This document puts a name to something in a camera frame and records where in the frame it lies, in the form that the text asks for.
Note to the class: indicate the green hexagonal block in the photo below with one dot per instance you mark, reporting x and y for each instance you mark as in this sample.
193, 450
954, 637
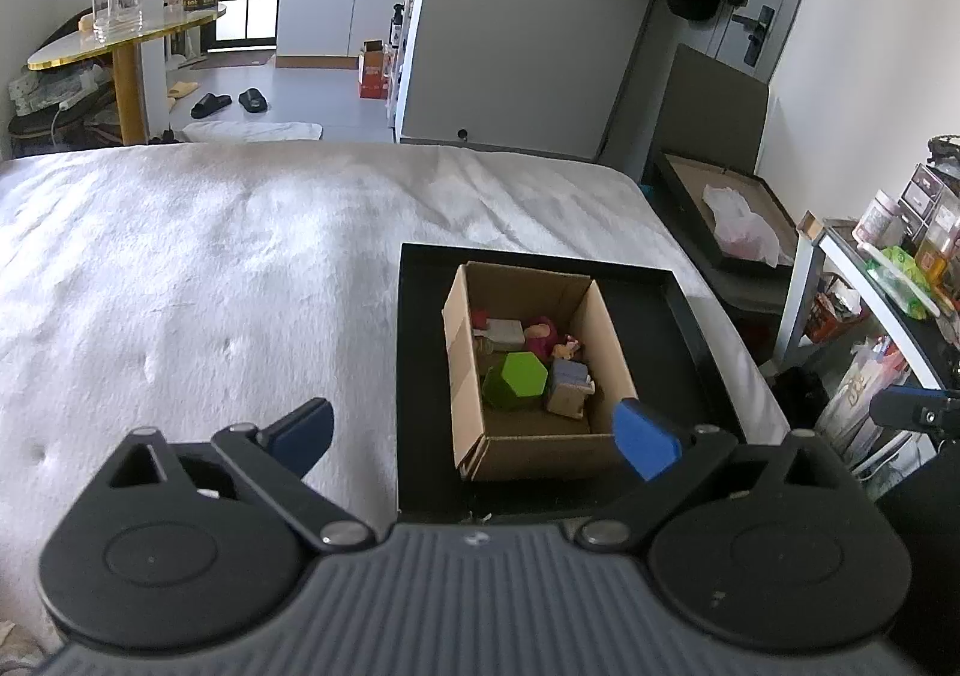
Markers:
517, 379

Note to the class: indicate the pink jar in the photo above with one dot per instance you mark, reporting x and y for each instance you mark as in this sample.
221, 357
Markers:
876, 220

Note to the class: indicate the white spray bottle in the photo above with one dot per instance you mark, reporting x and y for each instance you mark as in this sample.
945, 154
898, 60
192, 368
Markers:
397, 24

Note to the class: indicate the upright black board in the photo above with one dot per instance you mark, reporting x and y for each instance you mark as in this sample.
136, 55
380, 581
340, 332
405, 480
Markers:
712, 98

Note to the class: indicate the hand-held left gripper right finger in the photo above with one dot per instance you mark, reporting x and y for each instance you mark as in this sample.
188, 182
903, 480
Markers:
645, 436

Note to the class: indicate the yellow slippers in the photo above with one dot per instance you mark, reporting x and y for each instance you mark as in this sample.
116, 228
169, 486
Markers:
182, 89

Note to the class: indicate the white floor mat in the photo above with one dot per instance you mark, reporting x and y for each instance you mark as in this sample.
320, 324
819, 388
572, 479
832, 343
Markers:
251, 131

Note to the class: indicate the red carton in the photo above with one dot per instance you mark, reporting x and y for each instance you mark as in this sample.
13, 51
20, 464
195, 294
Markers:
373, 72

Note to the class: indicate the black tray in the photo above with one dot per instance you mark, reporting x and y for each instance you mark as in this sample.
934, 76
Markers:
652, 316

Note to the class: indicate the brown-headed doll figurine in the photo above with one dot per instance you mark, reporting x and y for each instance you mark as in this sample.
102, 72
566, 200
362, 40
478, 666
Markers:
566, 348

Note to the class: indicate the white block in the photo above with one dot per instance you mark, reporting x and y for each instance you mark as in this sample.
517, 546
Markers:
506, 332

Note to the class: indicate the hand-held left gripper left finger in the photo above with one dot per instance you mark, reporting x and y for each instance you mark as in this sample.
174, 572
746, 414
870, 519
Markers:
300, 432

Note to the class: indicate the grey and lavender block figure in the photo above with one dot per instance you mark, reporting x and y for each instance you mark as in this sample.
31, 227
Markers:
570, 391

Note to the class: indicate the gold-edged side table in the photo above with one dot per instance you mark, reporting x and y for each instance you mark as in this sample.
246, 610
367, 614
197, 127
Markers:
127, 45

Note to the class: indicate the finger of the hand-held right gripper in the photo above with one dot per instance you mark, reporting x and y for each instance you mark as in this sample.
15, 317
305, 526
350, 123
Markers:
907, 407

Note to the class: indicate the black slipper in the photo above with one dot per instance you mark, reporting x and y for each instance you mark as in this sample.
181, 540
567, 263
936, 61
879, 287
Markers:
211, 106
253, 100

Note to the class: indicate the white cabinet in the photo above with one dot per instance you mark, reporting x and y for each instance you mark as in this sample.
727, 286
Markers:
337, 8

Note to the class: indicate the white side shelf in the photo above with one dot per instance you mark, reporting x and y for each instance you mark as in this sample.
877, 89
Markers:
862, 278

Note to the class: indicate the flat black box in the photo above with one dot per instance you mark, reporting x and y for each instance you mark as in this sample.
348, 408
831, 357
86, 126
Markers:
675, 196

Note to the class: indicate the small drawer organizer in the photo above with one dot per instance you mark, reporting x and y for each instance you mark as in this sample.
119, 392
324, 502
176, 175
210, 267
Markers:
930, 199

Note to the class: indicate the crumpled white plastic bag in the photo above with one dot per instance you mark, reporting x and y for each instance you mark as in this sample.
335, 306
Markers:
739, 226

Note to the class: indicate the green packet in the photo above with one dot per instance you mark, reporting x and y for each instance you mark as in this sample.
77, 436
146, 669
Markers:
904, 278

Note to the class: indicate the brown cardboard box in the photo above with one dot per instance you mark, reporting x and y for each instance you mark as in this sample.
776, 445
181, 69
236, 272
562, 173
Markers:
540, 455

